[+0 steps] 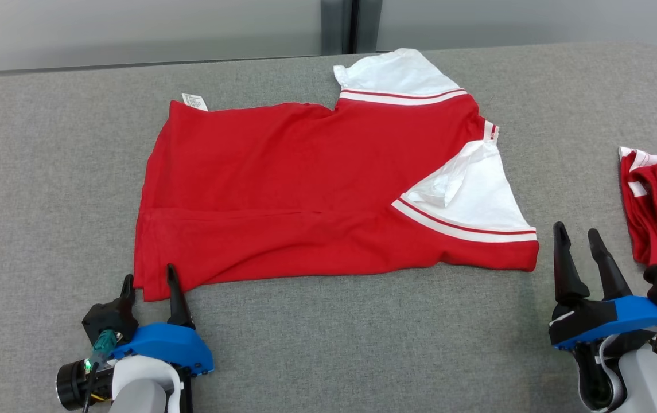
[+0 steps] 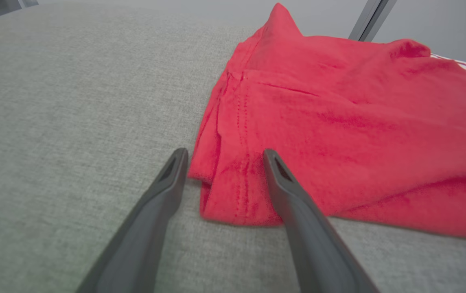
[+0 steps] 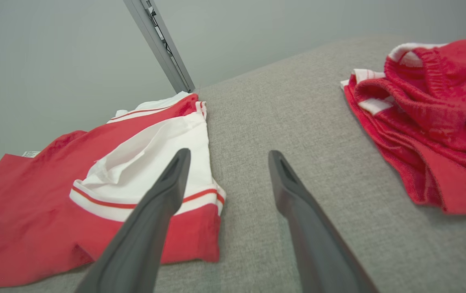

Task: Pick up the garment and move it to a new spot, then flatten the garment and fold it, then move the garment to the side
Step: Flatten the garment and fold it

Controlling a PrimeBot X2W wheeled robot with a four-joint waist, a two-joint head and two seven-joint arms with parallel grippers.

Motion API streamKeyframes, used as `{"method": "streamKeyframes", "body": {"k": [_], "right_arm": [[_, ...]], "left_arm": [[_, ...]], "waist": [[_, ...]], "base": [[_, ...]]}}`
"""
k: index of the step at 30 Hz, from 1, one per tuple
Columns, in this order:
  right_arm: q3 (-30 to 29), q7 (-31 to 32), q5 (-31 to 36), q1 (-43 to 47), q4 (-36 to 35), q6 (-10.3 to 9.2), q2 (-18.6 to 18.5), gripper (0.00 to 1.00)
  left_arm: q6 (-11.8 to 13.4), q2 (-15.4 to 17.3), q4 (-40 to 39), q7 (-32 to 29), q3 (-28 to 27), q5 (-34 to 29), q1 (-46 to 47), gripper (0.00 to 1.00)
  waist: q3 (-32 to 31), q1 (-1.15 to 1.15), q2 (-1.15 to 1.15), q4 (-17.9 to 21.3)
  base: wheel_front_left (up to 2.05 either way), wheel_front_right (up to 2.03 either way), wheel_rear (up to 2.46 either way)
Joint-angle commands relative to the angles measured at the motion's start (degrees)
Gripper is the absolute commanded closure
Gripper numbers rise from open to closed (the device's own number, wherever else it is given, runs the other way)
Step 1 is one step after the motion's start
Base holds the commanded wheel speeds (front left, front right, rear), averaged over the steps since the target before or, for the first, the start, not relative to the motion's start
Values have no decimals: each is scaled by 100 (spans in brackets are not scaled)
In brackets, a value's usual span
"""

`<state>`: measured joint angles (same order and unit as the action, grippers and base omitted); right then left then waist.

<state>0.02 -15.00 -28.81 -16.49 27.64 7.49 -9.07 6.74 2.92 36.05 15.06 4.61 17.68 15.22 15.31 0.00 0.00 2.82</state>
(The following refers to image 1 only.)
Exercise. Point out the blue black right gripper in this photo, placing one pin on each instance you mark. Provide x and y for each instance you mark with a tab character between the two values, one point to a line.
609	318

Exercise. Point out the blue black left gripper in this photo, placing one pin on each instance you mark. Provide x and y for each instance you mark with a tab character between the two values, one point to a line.
170	344

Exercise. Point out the red and white jersey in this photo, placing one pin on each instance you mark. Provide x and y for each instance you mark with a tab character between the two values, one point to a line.
282	189

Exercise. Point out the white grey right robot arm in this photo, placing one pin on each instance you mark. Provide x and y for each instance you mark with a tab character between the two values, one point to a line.
649	384

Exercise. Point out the black round left gripper motor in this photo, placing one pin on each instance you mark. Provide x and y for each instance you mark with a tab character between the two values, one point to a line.
73	384

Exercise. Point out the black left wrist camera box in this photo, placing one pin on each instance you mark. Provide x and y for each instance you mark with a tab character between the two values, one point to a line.
110	318

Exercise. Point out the grey wall partition post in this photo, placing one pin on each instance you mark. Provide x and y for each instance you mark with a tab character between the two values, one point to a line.
351	26

